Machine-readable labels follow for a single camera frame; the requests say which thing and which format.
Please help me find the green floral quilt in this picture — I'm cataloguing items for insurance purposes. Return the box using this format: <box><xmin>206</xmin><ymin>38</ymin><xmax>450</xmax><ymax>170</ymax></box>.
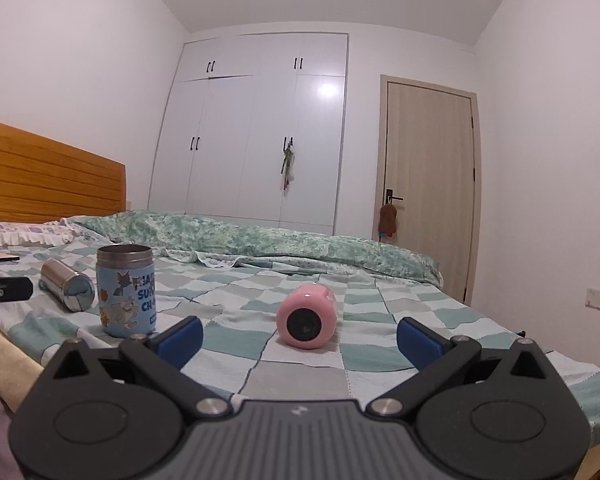
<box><xmin>65</xmin><ymin>210</ymin><xmax>444</xmax><ymax>287</ymax></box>

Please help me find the purple floral ruffled pillow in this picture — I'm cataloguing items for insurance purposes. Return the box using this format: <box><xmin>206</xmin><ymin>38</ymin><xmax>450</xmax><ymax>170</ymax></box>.
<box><xmin>0</xmin><ymin>208</ymin><xmax>89</xmax><ymax>249</ymax></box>

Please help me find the yellow blanket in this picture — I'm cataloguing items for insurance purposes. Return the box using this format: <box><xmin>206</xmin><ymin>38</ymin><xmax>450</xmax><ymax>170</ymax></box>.
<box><xmin>0</xmin><ymin>317</ymin><xmax>47</xmax><ymax>413</ymax></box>

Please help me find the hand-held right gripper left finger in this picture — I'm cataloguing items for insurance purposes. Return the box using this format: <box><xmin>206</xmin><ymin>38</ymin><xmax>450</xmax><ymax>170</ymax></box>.
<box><xmin>40</xmin><ymin>316</ymin><xmax>233</xmax><ymax>417</ymax></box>

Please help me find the brown plush toy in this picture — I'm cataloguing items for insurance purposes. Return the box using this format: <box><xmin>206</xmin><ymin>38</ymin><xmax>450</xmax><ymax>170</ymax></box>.
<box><xmin>378</xmin><ymin>202</ymin><xmax>399</xmax><ymax>244</ymax></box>

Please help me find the white wardrobe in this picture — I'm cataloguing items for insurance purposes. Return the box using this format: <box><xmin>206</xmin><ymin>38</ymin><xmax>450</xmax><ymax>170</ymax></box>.
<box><xmin>147</xmin><ymin>32</ymin><xmax>350</xmax><ymax>237</ymax></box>

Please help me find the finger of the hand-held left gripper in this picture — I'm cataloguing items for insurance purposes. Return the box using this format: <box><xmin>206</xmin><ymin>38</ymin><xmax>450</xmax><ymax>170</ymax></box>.
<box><xmin>0</xmin><ymin>262</ymin><xmax>34</xmax><ymax>317</ymax></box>

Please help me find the light wooden door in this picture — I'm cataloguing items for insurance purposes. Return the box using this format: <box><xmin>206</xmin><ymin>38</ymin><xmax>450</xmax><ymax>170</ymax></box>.
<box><xmin>372</xmin><ymin>74</ymin><xmax>482</xmax><ymax>306</ymax></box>

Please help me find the blue cartoon print cup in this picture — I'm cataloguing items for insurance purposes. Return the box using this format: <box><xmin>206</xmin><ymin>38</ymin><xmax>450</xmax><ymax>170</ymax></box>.
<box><xmin>96</xmin><ymin>244</ymin><xmax>156</xmax><ymax>338</ymax></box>

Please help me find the green hanging ornament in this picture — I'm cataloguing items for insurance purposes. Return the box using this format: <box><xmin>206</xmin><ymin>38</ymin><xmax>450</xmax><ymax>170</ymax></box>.
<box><xmin>279</xmin><ymin>147</ymin><xmax>296</xmax><ymax>191</ymax></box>

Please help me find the stainless steel cup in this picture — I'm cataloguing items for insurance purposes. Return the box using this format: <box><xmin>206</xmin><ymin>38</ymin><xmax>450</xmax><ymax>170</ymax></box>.
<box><xmin>40</xmin><ymin>258</ymin><xmax>97</xmax><ymax>313</ymax></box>

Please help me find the pink cup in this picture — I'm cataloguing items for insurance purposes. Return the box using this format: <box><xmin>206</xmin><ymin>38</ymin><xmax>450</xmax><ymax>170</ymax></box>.
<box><xmin>276</xmin><ymin>283</ymin><xmax>339</xmax><ymax>349</ymax></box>

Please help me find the wooden headboard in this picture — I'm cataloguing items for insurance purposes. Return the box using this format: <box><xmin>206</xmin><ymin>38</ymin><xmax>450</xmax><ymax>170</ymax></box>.
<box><xmin>0</xmin><ymin>116</ymin><xmax>127</xmax><ymax>224</ymax></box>

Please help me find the checkered bed sheet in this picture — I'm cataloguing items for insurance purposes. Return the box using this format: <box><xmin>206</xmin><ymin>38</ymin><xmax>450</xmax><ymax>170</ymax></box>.
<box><xmin>0</xmin><ymin>237</ymin><xmax>600</xmax><ymax>443</ymax></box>

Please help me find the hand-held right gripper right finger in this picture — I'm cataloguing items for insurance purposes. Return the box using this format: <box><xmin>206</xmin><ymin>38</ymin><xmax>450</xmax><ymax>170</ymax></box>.
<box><xmin>365</xmin><ymin>316</ymin><xmax>563</xmax><ymax>417</ymax></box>

